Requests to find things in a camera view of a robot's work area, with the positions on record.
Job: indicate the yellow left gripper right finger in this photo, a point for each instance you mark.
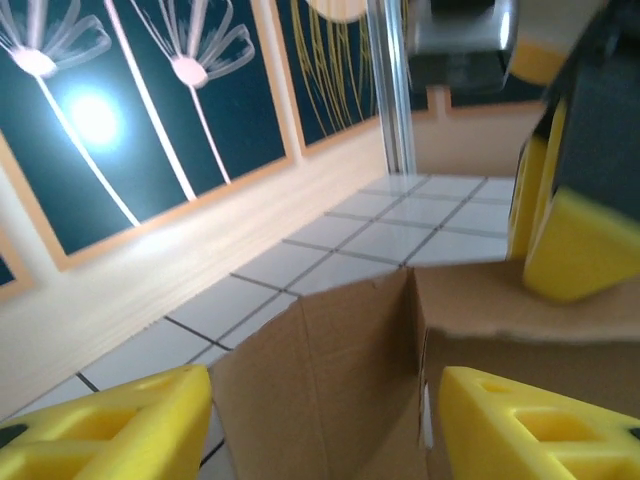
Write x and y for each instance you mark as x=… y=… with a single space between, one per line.
x=500 y=415

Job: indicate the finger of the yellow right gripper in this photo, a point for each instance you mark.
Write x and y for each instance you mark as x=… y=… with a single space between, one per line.
x=585 y=250
x=535 y=200

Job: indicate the teal pale circle wall panel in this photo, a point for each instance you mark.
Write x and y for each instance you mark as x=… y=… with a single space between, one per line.
x=330 y=75

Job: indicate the aluminium corner post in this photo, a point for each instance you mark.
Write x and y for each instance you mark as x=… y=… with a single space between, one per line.
x=392 y=100

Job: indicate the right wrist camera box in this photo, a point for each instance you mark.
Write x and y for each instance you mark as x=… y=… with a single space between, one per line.
x=460 y=45

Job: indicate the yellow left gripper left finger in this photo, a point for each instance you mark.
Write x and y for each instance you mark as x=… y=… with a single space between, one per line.
x=100 y=430

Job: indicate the teal golden oval feather panel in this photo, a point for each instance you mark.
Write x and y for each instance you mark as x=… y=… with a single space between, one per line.
x=535 y=60

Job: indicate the brown cardboard box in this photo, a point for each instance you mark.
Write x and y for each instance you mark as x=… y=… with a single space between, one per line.
x=350 y=375

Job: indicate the teal flower wall panel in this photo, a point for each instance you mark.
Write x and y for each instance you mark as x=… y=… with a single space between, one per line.
x=150 y=125

